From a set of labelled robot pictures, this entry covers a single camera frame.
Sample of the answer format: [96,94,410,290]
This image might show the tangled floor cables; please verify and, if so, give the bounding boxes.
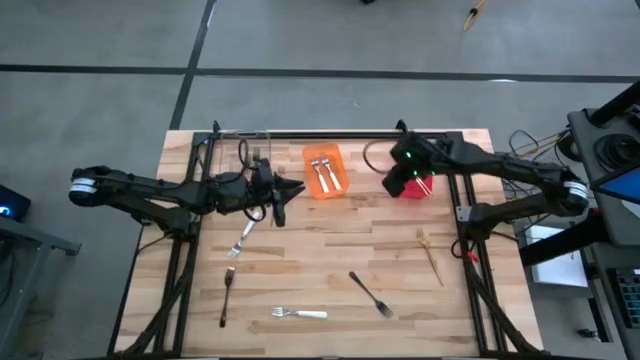
[494,128,576,201]

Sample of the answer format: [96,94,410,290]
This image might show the black box with blue light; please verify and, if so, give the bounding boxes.
[0,183,32,224]

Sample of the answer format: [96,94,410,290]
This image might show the grey metal bench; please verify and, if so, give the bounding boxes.
[0,215,84,360]

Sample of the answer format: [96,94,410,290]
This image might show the white-handled silver fork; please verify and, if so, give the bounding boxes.
[320,156,343,192]
[310,158,332,194]
[227,209,264,260]
[270,306,329,320]

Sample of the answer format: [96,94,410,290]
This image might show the white box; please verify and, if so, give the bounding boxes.
[524,223,590,289]

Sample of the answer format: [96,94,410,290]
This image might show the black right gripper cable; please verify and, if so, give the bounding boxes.
[363,138,399,176]

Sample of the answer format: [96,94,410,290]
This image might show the black keypad panel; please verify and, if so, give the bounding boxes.
[607,267,640,329]

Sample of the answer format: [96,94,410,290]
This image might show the red plastic bin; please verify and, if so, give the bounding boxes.
[399,174,435,200]

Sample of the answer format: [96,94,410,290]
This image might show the black metal beam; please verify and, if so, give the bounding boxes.
[519,212,601,267]

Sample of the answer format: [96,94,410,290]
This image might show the black sleeved cable bundle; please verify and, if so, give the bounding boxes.
[119,234,196,357]
[457,234,544,357]

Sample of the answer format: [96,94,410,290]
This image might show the clear plastic bin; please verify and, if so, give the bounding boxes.
[214,130,273,187]

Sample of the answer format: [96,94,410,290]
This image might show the blue panel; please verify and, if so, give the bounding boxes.
[597,167,640,205]

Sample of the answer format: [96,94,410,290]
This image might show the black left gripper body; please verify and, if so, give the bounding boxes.
[217,157,288,229]

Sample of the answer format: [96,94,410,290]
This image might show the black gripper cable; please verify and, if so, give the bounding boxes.
[363,138,399,176]
[237,138,266,224]

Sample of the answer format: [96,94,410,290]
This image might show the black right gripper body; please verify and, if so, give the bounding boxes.
[382,132,444,198]

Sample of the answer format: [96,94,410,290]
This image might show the grey and black equipment cart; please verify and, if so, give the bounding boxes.
[567,79,640,246]

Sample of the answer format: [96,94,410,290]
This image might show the orange plastic bin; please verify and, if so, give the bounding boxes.
[301,141,351,201]

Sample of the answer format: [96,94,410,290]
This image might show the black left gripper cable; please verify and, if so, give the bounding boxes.
[237,138,266,224]

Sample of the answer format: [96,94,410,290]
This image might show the coiled black cable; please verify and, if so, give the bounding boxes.
[593,132,640,174]

